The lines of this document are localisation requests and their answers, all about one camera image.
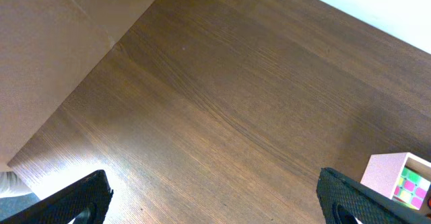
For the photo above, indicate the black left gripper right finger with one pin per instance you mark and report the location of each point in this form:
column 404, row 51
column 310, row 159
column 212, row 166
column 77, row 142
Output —
column 344, row 200

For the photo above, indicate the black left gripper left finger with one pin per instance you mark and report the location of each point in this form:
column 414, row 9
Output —
column 85, row 201

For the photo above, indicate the pastel puzzle cube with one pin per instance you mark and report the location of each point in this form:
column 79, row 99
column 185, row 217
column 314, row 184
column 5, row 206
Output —
column 411, row 189

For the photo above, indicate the open white cardboard box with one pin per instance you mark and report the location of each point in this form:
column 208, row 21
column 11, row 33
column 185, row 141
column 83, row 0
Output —
column 383, row 170

